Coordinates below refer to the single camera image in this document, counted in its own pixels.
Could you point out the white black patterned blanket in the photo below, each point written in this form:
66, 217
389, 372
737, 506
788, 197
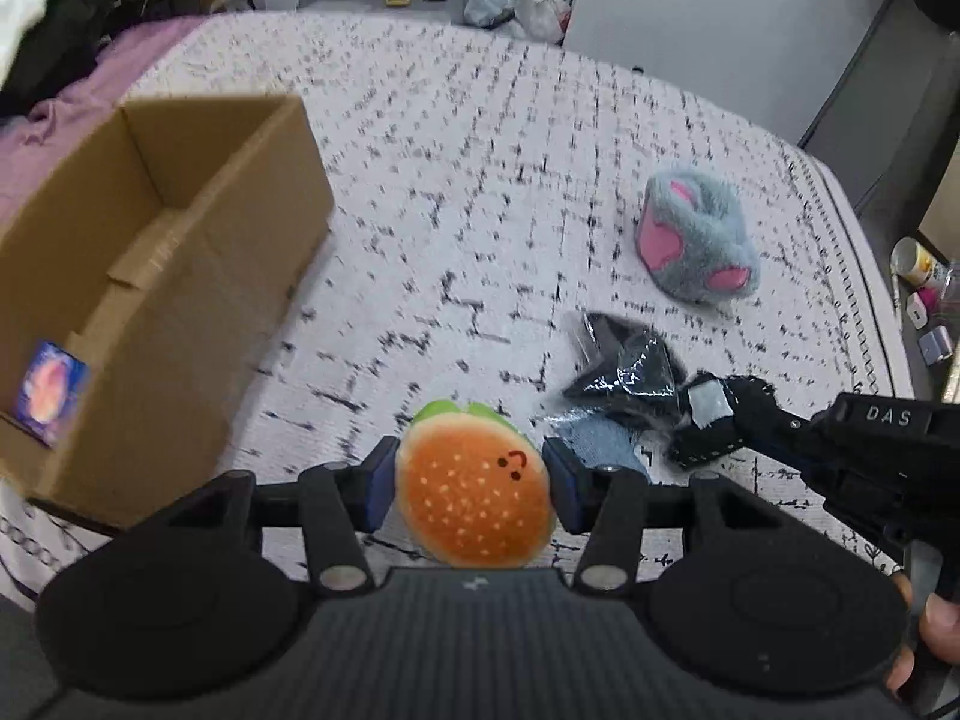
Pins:
487, 202

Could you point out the white yellow paper cup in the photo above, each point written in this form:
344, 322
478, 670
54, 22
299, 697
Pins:
916, 262

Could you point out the person's right hand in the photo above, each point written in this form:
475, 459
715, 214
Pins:
941, 626

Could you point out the small purple box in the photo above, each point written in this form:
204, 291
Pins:
936, 345

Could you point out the grey pink plush toy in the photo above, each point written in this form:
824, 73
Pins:
697, 240

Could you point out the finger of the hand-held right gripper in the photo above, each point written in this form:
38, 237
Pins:
705, 450
750, 406

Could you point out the white fluffy garment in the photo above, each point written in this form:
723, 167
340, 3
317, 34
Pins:
19, 7

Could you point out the small pink object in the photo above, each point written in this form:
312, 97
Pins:
936, 300

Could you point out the burger plush toy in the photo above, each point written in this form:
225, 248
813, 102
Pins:
472, 487

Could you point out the white charger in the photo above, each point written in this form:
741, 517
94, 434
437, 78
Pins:
919, 311

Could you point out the purple bed sheet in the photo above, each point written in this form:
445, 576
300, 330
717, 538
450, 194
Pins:
67, 120

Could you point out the blue denim cloth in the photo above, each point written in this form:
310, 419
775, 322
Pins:
600, 442

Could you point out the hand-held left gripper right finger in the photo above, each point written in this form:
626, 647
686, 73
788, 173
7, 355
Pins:
559, 481

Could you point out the cardboard box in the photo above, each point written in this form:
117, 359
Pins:
187, 300

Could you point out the black cloth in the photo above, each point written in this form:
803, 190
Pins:
626, 367

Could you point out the white plastic bag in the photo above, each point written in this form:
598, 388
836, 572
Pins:
544, 15

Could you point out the brown board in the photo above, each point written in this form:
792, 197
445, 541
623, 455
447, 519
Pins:
943, 210

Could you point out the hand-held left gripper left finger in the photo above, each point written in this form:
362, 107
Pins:
379, 480

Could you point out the black garment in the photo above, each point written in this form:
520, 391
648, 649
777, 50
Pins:
64, 45

